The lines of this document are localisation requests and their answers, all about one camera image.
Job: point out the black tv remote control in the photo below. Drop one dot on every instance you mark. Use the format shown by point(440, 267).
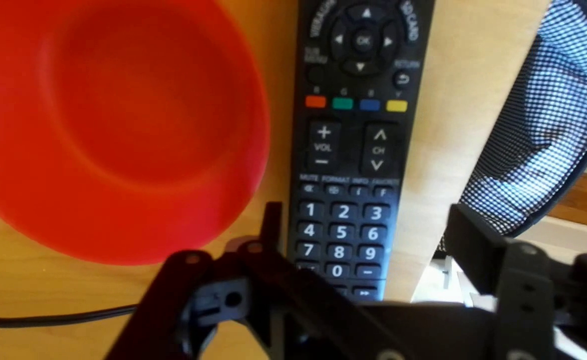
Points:
point(360, 147)

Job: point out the wooden baseboard strip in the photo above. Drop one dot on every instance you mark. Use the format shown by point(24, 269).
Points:
point(585, 203)

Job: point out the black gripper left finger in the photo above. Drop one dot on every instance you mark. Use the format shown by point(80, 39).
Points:
point(240, 313)

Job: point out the red plastic bowl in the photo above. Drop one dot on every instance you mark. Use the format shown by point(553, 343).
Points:
point(120, 127)

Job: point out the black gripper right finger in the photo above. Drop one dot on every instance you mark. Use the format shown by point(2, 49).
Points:
point(539, 307)

